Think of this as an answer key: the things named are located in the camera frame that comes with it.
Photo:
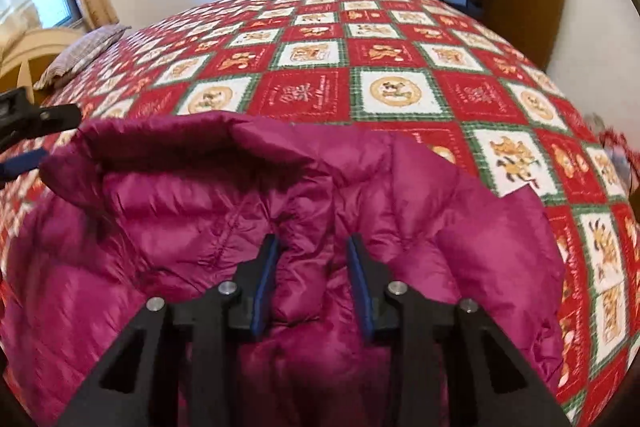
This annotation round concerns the red checkered printed blanket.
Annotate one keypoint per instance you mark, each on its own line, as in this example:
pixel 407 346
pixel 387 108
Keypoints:
pixel 390 57

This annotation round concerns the grey checked pillow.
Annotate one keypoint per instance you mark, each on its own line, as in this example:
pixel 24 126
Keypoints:
pixel 85 49

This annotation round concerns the magenta puffer jacket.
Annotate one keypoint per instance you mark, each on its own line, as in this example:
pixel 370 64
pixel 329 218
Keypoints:
pixel 200 217

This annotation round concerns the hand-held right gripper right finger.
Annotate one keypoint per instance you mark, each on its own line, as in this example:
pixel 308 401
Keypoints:
pixel 361 292

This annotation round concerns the cream headboard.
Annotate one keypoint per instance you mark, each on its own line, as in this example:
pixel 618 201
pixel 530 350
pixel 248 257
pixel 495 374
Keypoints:
pixel 30 52

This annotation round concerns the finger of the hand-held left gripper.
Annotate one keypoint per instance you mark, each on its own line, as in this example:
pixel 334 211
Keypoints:
pixel 25 163
pixel 50 117

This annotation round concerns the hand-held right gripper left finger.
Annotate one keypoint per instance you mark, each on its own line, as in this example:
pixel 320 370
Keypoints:
pixel 265 287

